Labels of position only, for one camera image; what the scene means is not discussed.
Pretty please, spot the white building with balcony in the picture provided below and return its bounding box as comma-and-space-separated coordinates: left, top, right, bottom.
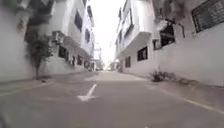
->
114, 0, 158, 76

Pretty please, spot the white painted arrow marking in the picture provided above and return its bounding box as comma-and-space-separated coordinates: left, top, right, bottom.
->
76, 83, 98, 102

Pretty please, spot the grey asphalt road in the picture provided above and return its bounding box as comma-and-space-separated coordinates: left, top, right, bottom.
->
0, 70, 224, 128

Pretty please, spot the white building with dark windows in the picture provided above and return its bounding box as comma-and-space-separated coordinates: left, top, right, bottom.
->
24, 0, 96, 76

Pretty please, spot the small tree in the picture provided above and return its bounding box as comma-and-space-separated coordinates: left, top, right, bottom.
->
29, 33, 54, 80

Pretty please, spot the white wall with grated window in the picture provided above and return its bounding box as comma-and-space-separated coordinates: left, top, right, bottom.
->
152, 0, 224, 87

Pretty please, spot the white boundary wall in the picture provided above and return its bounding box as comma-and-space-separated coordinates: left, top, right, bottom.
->
0, 0, 36, 83

